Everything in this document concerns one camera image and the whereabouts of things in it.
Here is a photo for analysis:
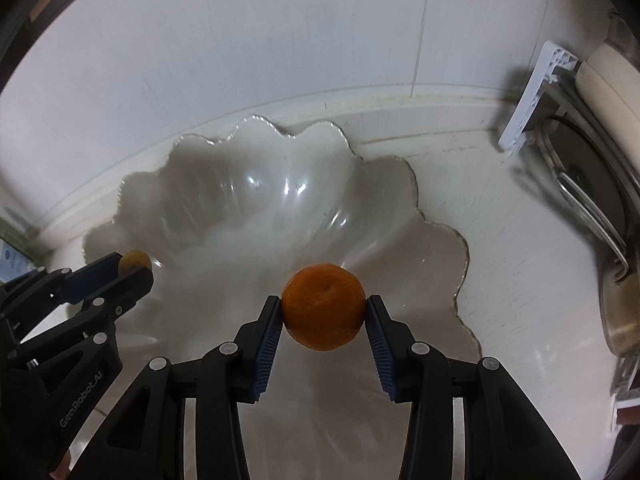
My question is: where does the small tan longan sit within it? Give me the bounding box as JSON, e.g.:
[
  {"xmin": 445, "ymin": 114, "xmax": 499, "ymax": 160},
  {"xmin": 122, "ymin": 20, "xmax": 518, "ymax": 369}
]
[{"xmin": 118, "ymin": 250, "xmax": 152, "ymax": 275}]

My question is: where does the orange tangerine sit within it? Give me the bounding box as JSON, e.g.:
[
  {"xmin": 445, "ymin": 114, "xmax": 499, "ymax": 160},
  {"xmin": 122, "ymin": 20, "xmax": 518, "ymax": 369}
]
[{"xmin": 281, "ymin": 263, "xmax": 366, "ymax": 351}]

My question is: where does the person hand holding gripper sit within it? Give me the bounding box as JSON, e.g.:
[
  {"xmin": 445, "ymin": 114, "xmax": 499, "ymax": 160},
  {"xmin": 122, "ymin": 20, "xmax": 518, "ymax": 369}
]
[{"xmin": 50, "ymin": 450, "xmax": 72, "ymax": 480}]

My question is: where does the white pump bottle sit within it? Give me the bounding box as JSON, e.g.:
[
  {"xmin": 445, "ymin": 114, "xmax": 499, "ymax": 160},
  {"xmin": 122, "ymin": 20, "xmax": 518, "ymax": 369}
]
[{"xmin": 0, "ymin": 240, "xmax": 35, "ymax": 284}]

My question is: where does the glass jar red sauce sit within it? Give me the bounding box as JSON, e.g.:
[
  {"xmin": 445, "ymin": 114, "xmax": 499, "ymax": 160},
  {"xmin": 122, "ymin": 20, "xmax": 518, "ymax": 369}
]
[{"xmin": 614, "ymin": 396, "xmax": 640, "ymax": 426}]

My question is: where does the white scalloped ceramic bowl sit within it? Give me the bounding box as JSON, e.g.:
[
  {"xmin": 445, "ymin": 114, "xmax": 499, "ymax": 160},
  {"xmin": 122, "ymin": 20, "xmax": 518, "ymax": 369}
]
[{"xmin": 84, "ymin": 116, "xmax": 480, "ymax": 479}]

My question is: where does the stainless steel pot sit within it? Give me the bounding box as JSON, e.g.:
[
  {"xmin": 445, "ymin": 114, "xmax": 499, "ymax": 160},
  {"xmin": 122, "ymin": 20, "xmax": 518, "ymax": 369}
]
[{"xmin": 600, "ymin": 255, "xmax": 639, "ymax": 356}]

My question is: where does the white metal corner shelf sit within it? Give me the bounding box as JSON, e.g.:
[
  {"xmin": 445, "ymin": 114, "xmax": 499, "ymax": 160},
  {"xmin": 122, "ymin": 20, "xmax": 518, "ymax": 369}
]
[{"xmin": 498, "ymin": 40, "xmax": 580, "ymax": 154}]

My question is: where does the cream pot with steamer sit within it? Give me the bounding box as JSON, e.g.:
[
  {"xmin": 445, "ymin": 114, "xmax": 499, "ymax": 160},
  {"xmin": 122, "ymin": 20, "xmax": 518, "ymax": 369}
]
[{"xmin": 575, "ymin": 42, "xmax": 640, "ymax": 172}]

